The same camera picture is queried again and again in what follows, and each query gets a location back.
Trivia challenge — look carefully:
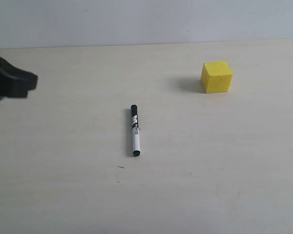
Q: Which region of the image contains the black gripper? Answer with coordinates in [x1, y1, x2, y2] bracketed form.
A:
[0, 57, 38, 100]

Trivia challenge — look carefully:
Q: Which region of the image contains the black and white marker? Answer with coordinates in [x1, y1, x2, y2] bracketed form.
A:
[131, 104, 141, 157]

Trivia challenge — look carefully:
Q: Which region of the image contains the yellow foam cube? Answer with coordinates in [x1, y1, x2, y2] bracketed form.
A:
[201, 61, 233, 94]

